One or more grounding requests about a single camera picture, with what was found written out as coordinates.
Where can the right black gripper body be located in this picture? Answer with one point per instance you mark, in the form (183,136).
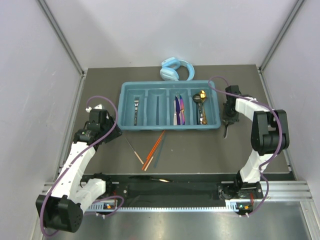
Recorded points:
(230,116)

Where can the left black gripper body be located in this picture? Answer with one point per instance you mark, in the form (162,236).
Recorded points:
(114,134)

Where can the gold spoon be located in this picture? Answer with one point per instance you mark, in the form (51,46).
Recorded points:
(203,97)

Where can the iridescent knife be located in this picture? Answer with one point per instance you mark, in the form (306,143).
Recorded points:
(182,107)

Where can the silver grey knife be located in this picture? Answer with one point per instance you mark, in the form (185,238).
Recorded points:
(150,178)

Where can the dark blue utensil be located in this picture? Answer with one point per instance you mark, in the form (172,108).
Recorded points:
(180,120)

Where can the blue plastic cutlery tray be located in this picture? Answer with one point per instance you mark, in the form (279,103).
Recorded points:
(147,91)

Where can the light blue headphones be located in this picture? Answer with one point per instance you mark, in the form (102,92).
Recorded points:
(168,71)

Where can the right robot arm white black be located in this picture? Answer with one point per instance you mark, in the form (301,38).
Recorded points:
(269,135)

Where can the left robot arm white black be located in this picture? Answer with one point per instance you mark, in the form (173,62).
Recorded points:
(63,206)

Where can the patterned fork in tray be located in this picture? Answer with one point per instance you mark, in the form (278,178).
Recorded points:
(136,105)

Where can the orange chopstick long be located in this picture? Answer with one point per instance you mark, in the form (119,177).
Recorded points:
(156,145)

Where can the orange chopstick lower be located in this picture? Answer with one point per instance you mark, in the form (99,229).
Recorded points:
(148,160)

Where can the pink knife in tray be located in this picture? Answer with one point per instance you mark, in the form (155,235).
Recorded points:
(175,119)

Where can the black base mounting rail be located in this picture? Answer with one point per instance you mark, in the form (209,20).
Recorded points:
(186,190)

